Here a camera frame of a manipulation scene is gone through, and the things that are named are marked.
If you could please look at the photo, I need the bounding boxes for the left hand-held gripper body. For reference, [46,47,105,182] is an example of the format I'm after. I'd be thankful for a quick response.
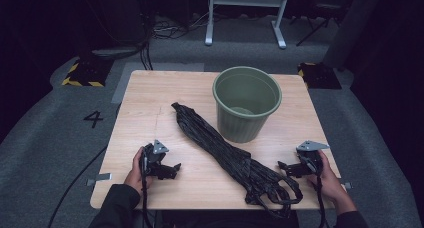
[139,139,171,180]

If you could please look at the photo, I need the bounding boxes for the loose floor cables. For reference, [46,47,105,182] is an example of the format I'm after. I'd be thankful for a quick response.
[151,11,215,41]

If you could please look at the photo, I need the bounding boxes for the black yellow striped floor plate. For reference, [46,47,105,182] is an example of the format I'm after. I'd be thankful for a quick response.
[61,57,115,88]
[297,61,343,90]

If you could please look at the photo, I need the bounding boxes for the grey tape strip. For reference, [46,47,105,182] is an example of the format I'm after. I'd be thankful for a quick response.
[85,172,113,188]

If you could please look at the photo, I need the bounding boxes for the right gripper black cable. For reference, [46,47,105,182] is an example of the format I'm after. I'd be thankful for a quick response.
[313,174,330,228]

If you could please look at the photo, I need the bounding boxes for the person's left hand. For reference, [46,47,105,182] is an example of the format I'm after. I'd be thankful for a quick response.
[123,147,155,196]

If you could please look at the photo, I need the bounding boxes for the black floor cable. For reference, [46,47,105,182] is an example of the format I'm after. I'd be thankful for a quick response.
[47,145,108,228]

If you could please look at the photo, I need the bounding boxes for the grey curtain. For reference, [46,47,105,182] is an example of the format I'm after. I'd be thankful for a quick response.
[321,0,385,70]

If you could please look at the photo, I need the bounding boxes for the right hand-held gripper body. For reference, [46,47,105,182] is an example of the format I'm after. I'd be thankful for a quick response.
[292,140,331,178]

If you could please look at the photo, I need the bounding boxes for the person's right hand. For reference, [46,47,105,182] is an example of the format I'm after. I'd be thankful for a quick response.
[305,150,348,206]

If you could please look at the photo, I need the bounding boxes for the green plastic bin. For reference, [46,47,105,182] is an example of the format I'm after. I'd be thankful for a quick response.
[212,65,283,144]

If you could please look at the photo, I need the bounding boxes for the black plastic trash bag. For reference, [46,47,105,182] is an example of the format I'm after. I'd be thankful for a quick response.
[170,101,304,220]

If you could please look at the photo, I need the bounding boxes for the black tripod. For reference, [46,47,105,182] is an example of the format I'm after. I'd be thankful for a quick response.
[289,2,344,48]

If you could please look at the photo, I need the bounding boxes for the black cable bundle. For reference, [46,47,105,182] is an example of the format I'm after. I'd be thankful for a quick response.
[139,37,155,72]

